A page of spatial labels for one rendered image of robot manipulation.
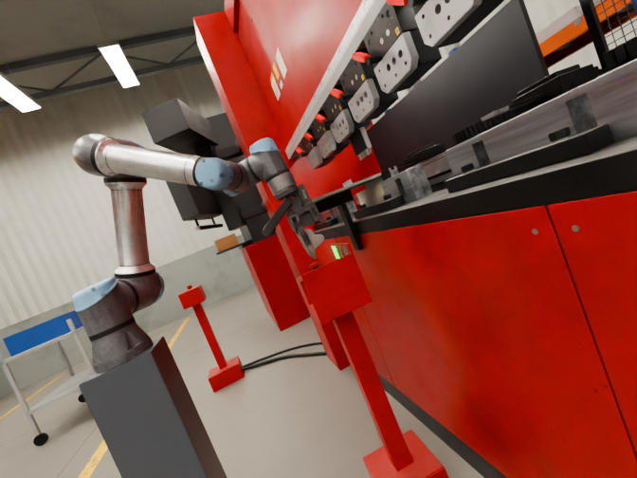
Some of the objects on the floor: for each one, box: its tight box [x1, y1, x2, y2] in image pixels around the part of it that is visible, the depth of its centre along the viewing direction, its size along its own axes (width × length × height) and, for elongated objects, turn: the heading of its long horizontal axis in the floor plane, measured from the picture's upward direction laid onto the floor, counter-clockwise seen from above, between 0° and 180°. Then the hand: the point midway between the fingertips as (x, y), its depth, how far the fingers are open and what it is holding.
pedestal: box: [178, 285, 245, 393], centre depth 255 cm, size 20×25×83 cm
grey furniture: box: [0, 319, 95, 447], centre depth 331 cm, size 90×67×95 cm
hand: (312, 256), depth 92 cm, fingers closed
